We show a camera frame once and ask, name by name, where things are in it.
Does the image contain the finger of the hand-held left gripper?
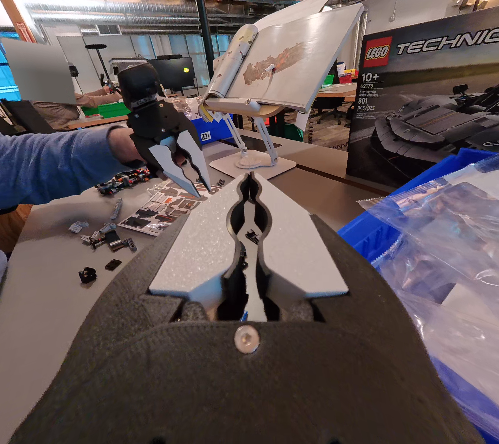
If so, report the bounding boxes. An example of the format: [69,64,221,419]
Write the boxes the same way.
[148,139,202,199]
[176,129,213,194]

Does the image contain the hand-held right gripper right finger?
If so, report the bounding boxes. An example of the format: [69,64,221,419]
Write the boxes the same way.
[252,172,349,322]

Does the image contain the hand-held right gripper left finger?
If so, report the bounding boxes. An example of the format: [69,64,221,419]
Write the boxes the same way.
[148,172,251,322]

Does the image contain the lego sticker sheet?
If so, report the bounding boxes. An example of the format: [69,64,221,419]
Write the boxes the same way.
[117,181,213,237]

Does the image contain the small lego pieces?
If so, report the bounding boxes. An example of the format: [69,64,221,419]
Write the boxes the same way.
[69,178,261,284]

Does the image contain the person's left forearm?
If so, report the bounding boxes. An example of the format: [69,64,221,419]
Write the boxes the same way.
[0,126,117,209]

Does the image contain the partly built lego model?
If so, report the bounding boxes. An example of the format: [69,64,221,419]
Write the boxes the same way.
[95,169,153,195]

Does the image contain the lego instruction booklet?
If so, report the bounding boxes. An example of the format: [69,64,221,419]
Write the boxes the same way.
[203,0,365,113]

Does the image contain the dark lego set box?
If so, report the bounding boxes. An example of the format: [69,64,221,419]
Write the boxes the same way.
[346,6,499,189]

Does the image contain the person's left hand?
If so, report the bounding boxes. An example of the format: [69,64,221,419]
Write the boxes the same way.
[109,126,144,165]

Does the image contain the blue plastic bin with tag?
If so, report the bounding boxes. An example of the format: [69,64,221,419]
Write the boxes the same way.
[191,115,234,145]

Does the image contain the pile of clear plastic bags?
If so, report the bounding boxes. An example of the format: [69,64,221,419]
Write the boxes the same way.
[162,95,203,119]
[357,158,499,425]

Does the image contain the green plastic bin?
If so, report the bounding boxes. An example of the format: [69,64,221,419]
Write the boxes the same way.
[82,101,131,117]

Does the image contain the white book stand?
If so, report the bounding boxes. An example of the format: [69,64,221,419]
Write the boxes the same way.
[198,97,297,180]

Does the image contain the black steel column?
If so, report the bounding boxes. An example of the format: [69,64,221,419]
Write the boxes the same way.
[186,0,216,68]

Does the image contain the black wall monitor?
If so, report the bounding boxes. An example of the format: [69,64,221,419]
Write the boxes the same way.
[148,56,196,93]

